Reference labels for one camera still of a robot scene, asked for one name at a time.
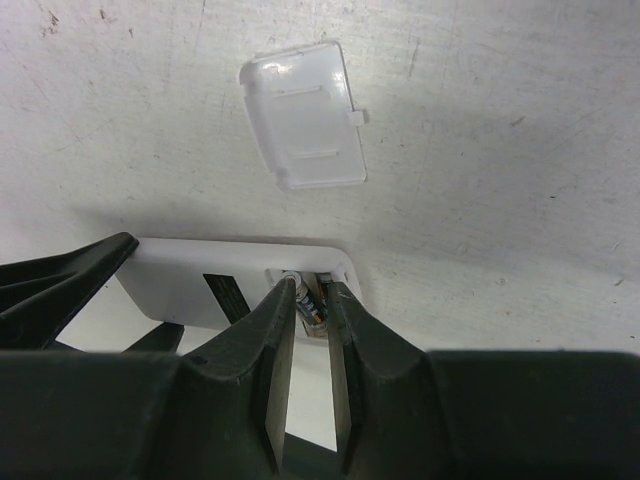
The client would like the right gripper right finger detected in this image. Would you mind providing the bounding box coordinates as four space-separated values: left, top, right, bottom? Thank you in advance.
328 282 639 479

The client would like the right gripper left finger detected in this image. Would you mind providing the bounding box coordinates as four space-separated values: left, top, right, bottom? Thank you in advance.
1 280 295 479

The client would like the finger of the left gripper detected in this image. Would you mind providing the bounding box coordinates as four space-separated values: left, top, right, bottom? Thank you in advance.
1 232 139 350
125 322 184 353

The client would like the red and white remote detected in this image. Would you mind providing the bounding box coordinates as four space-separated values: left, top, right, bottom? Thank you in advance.
116 238 362 331

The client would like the white battery cover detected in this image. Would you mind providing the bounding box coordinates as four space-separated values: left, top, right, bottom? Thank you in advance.
238 41 367 192

